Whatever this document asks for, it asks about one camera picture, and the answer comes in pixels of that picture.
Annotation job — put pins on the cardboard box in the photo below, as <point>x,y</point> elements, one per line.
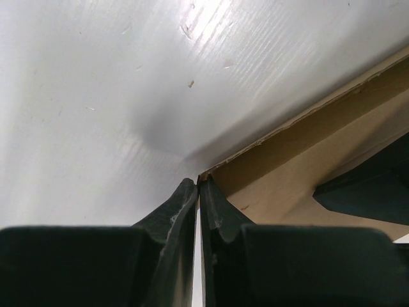
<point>273,180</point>

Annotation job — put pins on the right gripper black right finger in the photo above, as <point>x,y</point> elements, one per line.
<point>249,264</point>

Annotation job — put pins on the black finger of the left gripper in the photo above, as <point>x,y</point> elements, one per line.
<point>376,189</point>

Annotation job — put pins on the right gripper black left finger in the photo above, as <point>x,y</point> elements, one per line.
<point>147,264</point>

